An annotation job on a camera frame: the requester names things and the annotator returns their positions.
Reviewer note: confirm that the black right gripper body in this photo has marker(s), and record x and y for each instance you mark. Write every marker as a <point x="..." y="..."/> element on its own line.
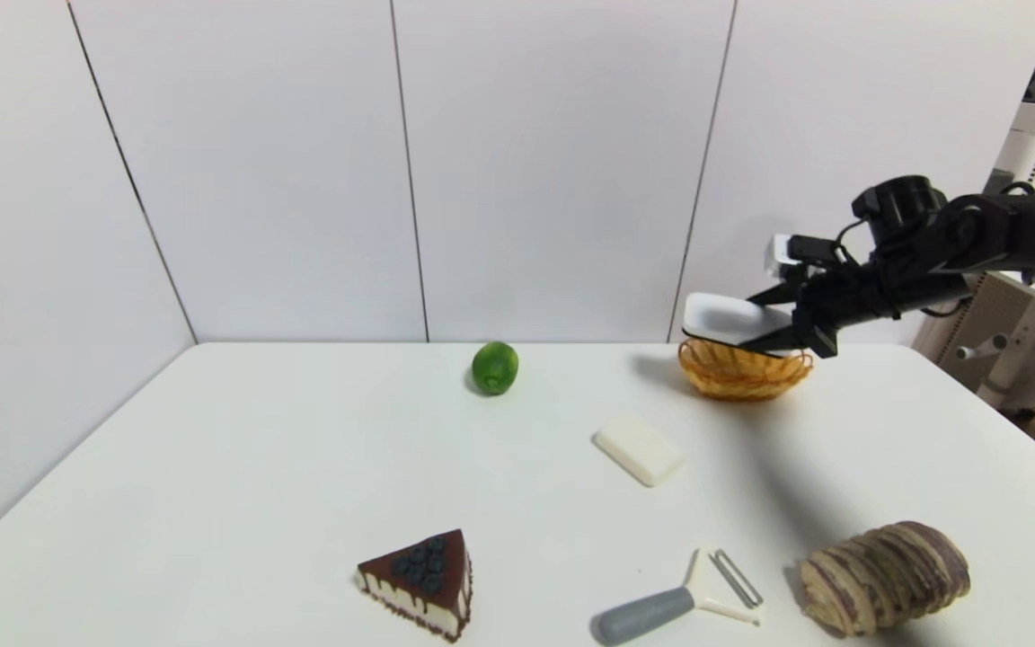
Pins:
<point x="814" y="320"/>

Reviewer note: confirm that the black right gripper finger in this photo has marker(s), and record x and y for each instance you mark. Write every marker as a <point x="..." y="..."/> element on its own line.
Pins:
<point x="782" y="340"/>
<point x="782" y="295"/>

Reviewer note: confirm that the white box with black base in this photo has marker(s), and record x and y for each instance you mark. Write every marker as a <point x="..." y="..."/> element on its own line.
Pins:
<point x="729" y="316"/>

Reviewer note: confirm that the yellow woven plastic basket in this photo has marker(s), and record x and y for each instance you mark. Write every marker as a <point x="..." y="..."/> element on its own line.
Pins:
<point x="738" y="376"/>

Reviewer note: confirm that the white soap bar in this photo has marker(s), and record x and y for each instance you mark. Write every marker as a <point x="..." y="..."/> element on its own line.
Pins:
<point x="639" y="449"/>

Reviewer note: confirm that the white side table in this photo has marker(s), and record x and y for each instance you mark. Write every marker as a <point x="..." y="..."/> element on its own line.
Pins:
<point x="1034" y="332"/>

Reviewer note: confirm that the purple swirl bread loaf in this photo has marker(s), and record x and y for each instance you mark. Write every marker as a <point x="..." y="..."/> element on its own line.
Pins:
<point x="884" y="577"/>

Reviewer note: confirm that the green lime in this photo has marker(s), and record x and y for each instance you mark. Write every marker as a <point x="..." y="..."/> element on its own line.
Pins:
<point x="494" y="367"/>

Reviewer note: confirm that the chocolate blueberry cake slice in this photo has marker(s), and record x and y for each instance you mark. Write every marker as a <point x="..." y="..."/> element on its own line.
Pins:
<point x="425" y="584"/>

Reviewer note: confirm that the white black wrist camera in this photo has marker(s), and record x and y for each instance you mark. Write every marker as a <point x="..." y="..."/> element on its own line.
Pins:
<point x="791" y="252"/>

